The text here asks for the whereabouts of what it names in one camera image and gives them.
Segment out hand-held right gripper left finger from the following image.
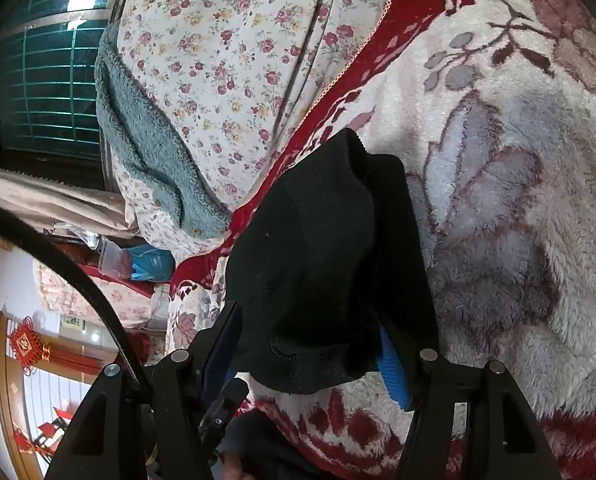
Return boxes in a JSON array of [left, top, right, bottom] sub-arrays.
[[45, 302, 249, 480]]

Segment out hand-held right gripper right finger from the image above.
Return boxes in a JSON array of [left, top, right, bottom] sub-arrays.
[[377, 322, 564, 480]]

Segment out black pants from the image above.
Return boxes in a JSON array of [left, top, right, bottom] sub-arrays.
[[224, 127, 441, 395]]

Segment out person's dark blue clothing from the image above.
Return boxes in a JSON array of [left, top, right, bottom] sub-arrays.
[[225, 407, 339, 480]]

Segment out red and white fleece blanket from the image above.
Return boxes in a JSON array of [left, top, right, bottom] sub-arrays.
[[165, 0, 596, 480]]

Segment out teal fleece cloth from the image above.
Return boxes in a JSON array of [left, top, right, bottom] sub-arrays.
[[94, 25, 233, 241]]

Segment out beige curtain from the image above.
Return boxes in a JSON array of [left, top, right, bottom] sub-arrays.
[[0, 162, 141, 241]]

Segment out floral quilt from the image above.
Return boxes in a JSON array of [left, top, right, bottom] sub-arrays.
[[105, 0, 399, 261]]

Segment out window with grid bars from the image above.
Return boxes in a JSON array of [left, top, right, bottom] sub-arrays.
[[0, 0, 138, 193]]

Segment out red knot wall ornament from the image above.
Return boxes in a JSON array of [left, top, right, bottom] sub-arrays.
[[8, 316, 98, 376]]

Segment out black cable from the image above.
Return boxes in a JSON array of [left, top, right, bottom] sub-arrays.
[[0, 197, 151, 391]]

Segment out wooden door frame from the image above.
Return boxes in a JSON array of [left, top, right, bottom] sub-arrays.
[[0, 308, 46, 480]]

